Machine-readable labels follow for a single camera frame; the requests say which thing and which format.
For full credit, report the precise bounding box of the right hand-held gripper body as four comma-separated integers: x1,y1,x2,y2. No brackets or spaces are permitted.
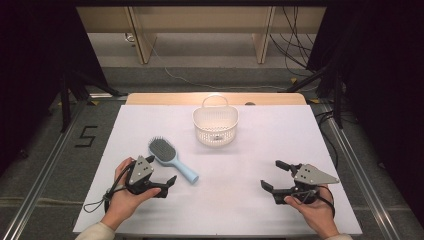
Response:
289,163,341,205

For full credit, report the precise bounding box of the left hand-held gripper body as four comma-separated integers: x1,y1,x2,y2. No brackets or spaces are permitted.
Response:
125,155,156,197

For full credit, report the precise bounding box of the blue hairbrush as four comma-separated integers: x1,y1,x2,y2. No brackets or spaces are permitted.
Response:
147,135,200,185

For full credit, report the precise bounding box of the white plastic basket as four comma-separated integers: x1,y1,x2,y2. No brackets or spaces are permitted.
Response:
192,94,240,147

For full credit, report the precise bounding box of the person's left hand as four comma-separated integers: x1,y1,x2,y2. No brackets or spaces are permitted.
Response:
100,157,162,231

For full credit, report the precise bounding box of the person's right hand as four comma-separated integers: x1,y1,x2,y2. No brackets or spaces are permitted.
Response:
283,184,340,240

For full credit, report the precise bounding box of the white table cover sheet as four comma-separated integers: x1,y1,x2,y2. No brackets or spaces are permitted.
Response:
72,104,364,236

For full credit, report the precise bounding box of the black metal stand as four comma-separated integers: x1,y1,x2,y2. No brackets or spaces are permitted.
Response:
285,64,344,130
59,68,129,134

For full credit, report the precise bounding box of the dark curtain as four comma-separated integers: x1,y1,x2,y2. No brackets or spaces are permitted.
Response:
306,0,424,214
0,0,109,174

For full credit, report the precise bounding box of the beige wooden desk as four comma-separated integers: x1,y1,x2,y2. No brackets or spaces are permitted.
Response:
76,5,327,65

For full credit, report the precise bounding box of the right hand-held gripper black cable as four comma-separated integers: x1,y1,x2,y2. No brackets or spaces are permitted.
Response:
316,184,336,219

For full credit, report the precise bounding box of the hand-held gripper black cable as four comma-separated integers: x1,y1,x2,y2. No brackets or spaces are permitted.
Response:
82,159,138,214
316,184,336,219

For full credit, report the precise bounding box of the left hand-held gripper black cable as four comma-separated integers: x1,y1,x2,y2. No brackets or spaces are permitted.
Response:
82,159,138,214

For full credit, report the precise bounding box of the aluminium floor rail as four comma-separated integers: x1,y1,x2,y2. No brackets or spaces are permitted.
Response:
321,101,401,240
0,96,129,240

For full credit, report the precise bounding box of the bundle of black cables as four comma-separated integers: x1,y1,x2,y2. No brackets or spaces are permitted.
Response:
269,5,321,78

